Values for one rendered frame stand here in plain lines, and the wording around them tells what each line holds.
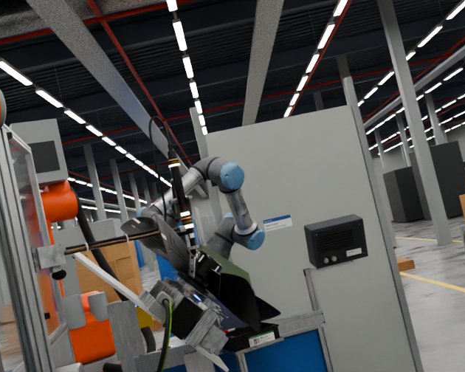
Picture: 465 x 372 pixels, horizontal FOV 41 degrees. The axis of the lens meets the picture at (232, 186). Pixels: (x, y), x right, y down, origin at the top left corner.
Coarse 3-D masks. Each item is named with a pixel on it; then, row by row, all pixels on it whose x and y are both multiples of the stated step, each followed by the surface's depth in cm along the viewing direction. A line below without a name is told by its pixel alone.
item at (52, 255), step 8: (32, 248) 202; (40, 248) 203; (48, 248) 205; (56, 248) 207; (32, 256) 202; (40, 256) 202; (48, 256) 204; (56, 256) 206; (64, 256) 208; (40, 264) 202; (48, 264) 204; (56, 264) 206
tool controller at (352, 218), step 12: (348, 216) 299; (312, 228) 291; (324, 228) 289; (336, 228) 290; (348, 228) 291; (360, 228) 292; (312, 240) 289; (324, 240) 290; (336, 240) 291; (348, 240) 292; (360, 240) 293; (312, 252) 293; (324, 252) 291; (336, 252) 292; (348, 252) 293; (360, 252) 294; (312, 264) 297; (324, 264) 292
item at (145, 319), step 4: (136, 308) 276; (140, 308) 275; (140, 312) 275; (144, 312) 275; (140, 316) 275; (144, 316) 275; (148, 316) 276; (140, 320) 275; (144, 320) 275; (148, 320) 275; (152, 320) 276; (140, 324) 275; (144, 324) 275; (148, 324) 275; (152, 324) 276
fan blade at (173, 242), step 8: (160, 224) 217; (160, 232) 212; (168, 232) 219; (168, 240) 216; (176, 240) 223; (176, 248) 220; (184, 248) 228; (168, 256) 208; (176, 256) 218; (184, 256) 225; (176, 264) 216; (184, 264) 224; (184, 272) 223
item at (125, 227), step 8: (128, 224) 244; (136, 224) 247; (144, 224) 249; (152, 224) 252; (128, 232) 240; (136, 232) 243; (136, 240) 240; (144, 240) 242; (152, 240) 243; (160, 240) 245; (152, 248) 240; (160, 248) 242
